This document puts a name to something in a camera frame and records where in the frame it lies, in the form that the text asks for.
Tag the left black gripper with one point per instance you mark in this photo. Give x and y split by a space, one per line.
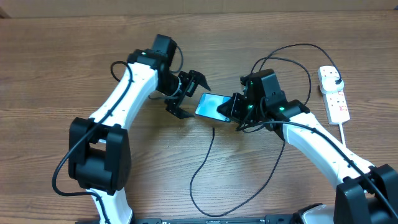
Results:
191 79

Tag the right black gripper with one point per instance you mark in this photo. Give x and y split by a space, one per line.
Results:
229 106

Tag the Samsung Galaxy smartphone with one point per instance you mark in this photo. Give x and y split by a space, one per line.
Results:
208 105

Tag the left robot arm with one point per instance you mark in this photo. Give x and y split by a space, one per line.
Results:
99 158

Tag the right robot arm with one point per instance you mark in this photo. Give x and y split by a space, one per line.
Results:
364 193

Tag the white charger plug adapter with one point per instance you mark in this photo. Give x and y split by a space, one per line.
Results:
330 85

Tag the white power strip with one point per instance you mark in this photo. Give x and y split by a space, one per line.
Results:
335 103

